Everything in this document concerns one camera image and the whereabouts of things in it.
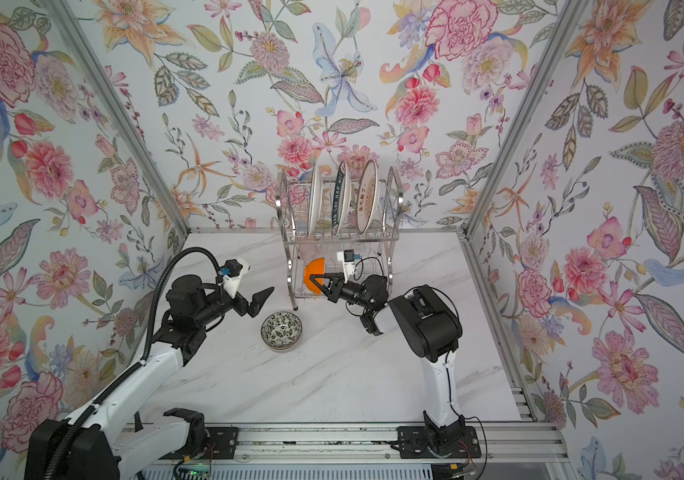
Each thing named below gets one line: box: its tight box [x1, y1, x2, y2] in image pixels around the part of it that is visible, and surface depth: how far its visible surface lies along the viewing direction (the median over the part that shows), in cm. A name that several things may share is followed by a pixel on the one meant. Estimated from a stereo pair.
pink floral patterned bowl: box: [260, 311, 303, 351], surface depth 90 cm
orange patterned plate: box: [356, 159, 378, 235], surface depth 88 cm
